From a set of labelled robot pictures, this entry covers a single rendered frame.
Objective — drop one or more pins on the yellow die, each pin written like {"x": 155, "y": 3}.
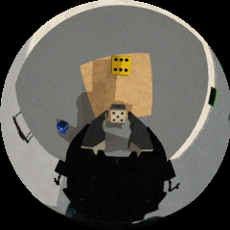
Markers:
{"x": 120, "y": 65}

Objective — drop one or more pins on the tan square mat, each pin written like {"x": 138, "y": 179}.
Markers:
{"x": 104, "y": 89}

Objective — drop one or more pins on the white die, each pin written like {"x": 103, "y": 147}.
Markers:
{"x": 118, "y": 113}

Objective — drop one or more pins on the blue die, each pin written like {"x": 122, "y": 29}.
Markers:
{"x": 62, "y": 127}

